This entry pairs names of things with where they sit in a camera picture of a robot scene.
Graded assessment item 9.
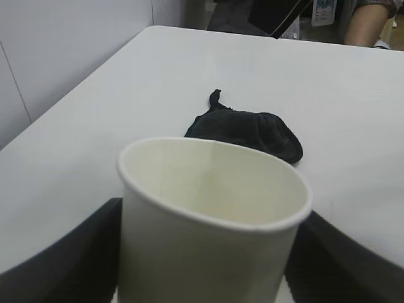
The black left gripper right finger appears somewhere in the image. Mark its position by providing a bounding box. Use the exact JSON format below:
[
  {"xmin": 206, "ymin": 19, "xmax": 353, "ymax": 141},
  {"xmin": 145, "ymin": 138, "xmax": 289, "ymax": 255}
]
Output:
[{"xmin": 285, "ymin": 211, "xmax": 404, "ymax": 303}]

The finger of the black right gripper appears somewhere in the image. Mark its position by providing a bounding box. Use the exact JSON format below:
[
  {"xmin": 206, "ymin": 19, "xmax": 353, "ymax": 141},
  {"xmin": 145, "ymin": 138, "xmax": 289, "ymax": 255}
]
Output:
[{"xmin": 247, "ymin": 0, "xmax": 312, "ymax": 40}]

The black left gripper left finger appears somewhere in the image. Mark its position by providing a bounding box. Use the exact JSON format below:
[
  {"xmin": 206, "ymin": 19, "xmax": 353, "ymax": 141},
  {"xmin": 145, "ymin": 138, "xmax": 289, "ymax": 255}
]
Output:
[{"xmin": 0, "ymin": 198, "xmax": 124, "ymax": 303}]

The black cloth rag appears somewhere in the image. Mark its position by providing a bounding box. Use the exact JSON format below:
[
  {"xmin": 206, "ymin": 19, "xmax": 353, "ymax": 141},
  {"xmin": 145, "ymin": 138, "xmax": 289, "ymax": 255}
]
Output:
[{"xmin": 184, "ymin": 89, "xmax": 304, "ymax": 164}]

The white paper cup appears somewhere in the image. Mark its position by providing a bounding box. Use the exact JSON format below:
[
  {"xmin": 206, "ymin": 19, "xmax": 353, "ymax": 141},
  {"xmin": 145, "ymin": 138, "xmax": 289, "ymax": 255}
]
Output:
[{"xmin": 118, "ymin": 136, "xmax": 313, "ymax": 303}]

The bare person forearm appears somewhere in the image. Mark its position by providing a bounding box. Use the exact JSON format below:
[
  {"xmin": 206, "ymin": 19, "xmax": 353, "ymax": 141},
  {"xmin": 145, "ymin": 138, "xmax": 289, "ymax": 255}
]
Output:
[{"xmin": 343, "ymin": 4, "xmax": 389, "ymax": 47}]

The white blue ID badge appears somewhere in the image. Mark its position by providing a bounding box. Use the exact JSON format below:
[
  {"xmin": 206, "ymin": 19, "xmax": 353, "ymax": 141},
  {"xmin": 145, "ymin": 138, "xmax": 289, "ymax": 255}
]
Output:
[{"xmin": 311, "ymin": 0, "xmax": 337, "ymax": 27}]

